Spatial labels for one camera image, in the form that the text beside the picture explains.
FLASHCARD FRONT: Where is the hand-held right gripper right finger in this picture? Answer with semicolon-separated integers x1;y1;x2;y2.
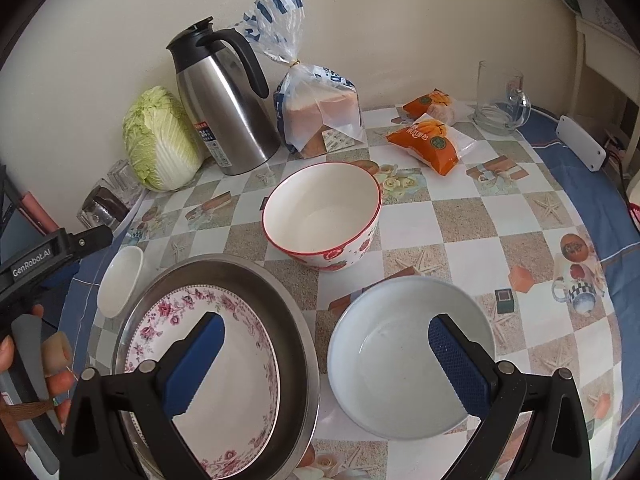
428;314;586;480

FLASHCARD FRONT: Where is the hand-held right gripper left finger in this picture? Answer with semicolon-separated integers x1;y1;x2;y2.
61;311;226;480

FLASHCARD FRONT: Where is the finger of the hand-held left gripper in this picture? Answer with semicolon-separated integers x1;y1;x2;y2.
64;224;113;262

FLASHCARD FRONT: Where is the white rectangular bowl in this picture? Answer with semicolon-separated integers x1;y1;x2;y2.
96;246;145;319

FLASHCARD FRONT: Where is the round pink floral plate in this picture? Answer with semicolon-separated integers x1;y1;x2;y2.
124;285;281;468

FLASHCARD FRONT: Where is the white bowl with red flowers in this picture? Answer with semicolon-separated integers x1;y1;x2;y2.
327;275;497;442

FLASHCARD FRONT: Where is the stainless steel basin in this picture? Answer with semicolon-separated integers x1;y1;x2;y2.
111;254;321;480

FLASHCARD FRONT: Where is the strawberry print bowl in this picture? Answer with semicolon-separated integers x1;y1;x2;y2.
261;162;383;272

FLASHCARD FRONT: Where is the person's left hand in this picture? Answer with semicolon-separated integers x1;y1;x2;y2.
0;305;78;448

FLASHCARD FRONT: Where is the dark blue panel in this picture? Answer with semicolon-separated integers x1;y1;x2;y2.
0;162;51;261

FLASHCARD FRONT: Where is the pink board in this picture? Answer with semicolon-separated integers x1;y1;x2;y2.
20;191;56;233

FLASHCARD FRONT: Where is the clear drinking glass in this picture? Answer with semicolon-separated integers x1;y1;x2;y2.
106;159;146;206

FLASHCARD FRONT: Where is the napa cabbage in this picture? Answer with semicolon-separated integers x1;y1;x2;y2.
122;86;205;192

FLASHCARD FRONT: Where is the checked printed tablecloth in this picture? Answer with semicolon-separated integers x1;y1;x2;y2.
87;105;623;480

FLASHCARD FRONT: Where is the stainless steel thermos jug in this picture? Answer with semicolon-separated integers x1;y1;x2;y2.
166;16;282;177

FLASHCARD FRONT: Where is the orange snack packet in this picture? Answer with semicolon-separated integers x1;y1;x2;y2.
401;88;475;126
385;114;477;177

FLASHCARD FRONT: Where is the white power strip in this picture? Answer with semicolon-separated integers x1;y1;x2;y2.
556;115;608;173

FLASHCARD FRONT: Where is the bagged sliced bread loaf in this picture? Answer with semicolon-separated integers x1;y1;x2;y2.
235;0;368;158

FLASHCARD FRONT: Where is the clear glass mug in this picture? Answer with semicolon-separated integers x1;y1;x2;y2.
472;60;533;136

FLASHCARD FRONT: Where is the grey patterned cushion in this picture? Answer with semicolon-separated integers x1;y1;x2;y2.
575;0;640;36

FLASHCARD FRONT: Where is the power cable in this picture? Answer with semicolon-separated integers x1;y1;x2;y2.
604;130;633;206

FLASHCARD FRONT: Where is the cream wooden furniture frame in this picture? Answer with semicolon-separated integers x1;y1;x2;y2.
574;14;640;153

